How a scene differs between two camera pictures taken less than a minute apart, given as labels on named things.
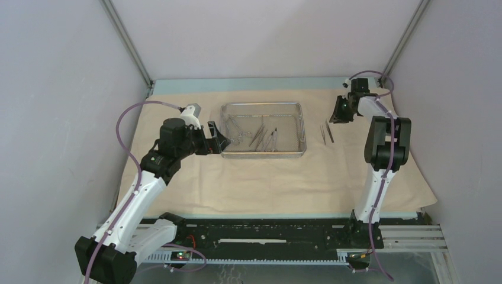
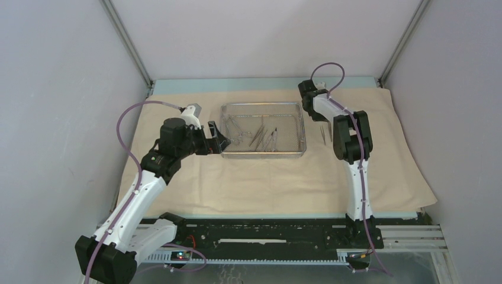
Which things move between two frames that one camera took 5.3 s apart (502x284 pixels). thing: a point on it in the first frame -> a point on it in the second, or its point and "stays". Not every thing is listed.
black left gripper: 215,145 stays
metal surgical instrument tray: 258,130 stays
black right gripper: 337,116 -> 317,118
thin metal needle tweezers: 323,134 stays
